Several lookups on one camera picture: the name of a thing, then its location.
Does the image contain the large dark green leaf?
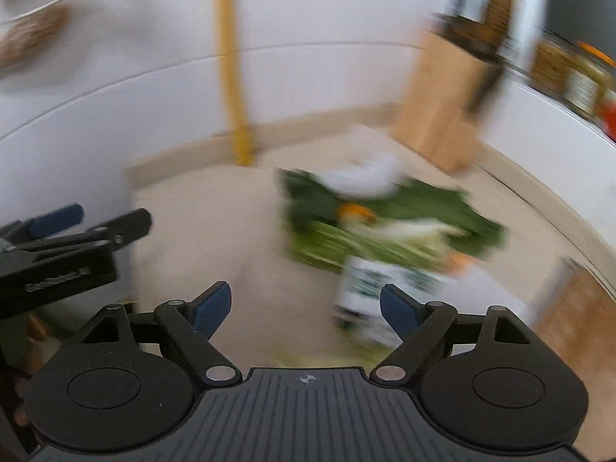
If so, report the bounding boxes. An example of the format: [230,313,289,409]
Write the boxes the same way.
[278,168,506,270]

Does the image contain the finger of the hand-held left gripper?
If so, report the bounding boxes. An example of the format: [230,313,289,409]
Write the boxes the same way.
[0,203,85,247]
[14,208,153,254]

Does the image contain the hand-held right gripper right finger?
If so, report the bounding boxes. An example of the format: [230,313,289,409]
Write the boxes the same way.
[368,284,549,388]

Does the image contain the window with white frame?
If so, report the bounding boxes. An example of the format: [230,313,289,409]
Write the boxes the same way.
[500,0,616,59]

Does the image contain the wooden knife block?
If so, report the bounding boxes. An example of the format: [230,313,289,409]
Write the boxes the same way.
[391,12,511,174]

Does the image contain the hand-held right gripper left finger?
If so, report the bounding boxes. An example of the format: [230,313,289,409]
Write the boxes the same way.
[72,280,243,388]

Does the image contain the pale cabbage leaves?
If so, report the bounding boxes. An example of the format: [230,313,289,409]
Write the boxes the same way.
[289,219,448,270]

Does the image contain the green and white plastic packet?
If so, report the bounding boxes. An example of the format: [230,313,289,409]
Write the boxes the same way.
[331,255,446,350]

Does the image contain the yellow pipe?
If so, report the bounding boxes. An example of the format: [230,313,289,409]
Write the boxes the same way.
[212,0,255,168]

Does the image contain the black scissors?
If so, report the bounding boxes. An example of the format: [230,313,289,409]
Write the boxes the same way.
[464,65,506,116]

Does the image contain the wooden cutting board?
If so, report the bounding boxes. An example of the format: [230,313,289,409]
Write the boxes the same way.
[534,256,616,398]

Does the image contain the pickle jar with orange lid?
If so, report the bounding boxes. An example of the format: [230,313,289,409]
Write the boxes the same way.
[563,41,616,121]

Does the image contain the brown wooden handle knife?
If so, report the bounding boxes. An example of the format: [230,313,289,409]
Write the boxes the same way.
[484,0,518,42]

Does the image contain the red tomato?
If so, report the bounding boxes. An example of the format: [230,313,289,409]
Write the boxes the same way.
[599,90,616,142]

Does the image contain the glass jar of pickles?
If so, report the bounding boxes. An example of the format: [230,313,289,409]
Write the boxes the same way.
[529,29,578,97]

